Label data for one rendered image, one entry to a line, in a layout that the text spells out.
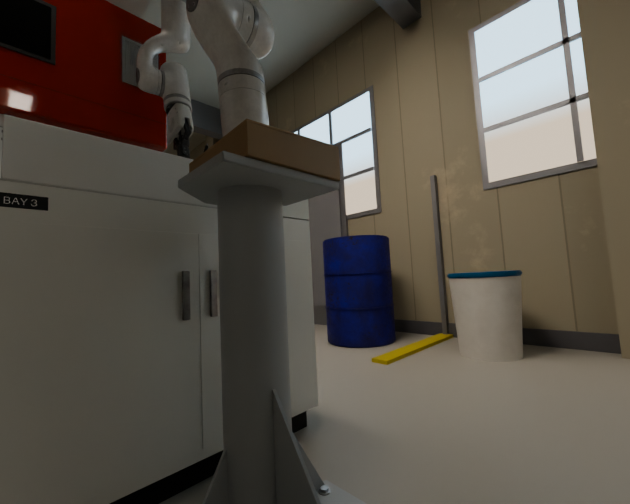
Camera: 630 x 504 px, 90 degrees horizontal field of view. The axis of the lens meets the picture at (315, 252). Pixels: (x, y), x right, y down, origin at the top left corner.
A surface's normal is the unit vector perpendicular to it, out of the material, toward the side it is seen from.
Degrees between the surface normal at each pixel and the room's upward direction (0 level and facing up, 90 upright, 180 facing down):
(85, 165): 90
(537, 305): 90
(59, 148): 90
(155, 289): 90
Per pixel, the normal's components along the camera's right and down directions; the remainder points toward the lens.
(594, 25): -0.71, -0.02
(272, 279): 0.65, -0.10
